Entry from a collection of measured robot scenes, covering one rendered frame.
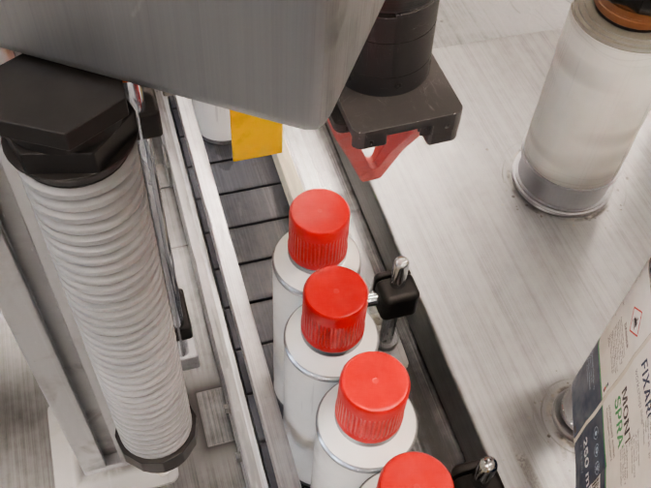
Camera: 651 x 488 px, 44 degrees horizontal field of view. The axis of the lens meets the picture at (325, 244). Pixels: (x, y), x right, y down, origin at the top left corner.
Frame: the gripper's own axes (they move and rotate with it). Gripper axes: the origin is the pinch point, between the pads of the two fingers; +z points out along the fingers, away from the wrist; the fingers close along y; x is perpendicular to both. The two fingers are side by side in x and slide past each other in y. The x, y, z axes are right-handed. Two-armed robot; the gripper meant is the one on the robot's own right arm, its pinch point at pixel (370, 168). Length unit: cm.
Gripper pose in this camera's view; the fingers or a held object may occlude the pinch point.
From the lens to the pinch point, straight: 54.6
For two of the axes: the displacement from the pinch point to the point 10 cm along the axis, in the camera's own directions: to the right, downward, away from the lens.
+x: -9.6, 2.3, -1.9
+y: -2.9, -7.7, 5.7
